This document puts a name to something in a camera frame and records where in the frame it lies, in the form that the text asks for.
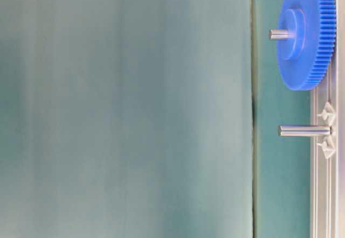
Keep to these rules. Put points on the bare steel shaft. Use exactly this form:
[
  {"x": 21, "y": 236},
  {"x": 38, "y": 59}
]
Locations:
[{"x": 303, "y": 130}]

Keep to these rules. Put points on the steel shaft through large gear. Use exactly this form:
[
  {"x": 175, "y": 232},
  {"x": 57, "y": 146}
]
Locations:
[{"x": 280, "y": 34}]

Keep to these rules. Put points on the large blue plastic gear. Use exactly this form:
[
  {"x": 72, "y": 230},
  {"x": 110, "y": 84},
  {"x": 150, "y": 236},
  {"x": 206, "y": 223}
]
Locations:
[{"x": 304, "y": 57}]

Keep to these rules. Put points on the white plastic shaft bracket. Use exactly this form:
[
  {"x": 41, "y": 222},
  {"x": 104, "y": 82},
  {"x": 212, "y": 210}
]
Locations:
[{"x": 327, "y": 145}]

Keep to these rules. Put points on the aluminium extrusion rail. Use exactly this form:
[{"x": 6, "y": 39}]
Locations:
[{"x": 327, "y": 175}]

